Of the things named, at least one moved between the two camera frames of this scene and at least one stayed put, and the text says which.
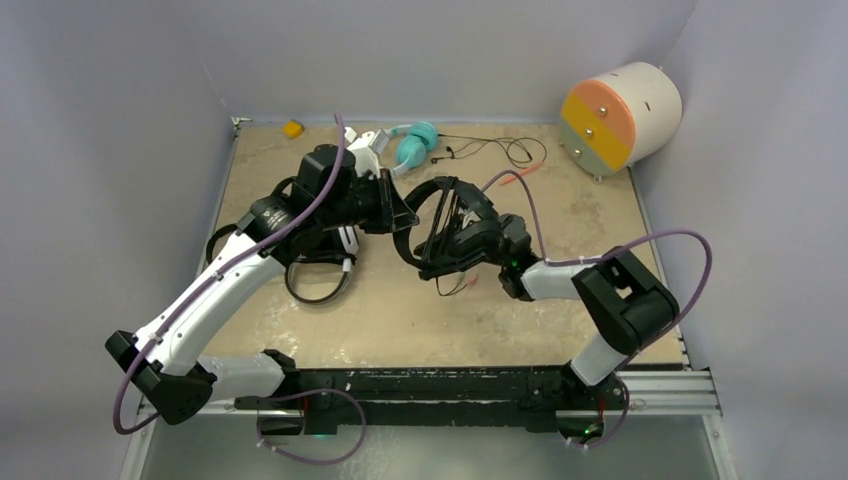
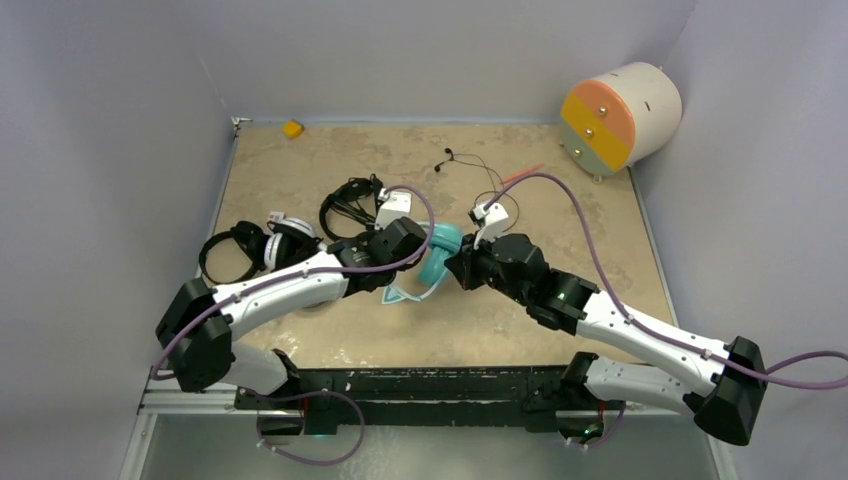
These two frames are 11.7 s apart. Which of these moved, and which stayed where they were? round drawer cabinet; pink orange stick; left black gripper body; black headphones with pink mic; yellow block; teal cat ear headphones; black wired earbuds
Moved: teal cat ear headphones; black headphones with pink mic; left black gripper body; black wired earbuds
Stayed: yellow block; round drawer cabinet; pink orange stick
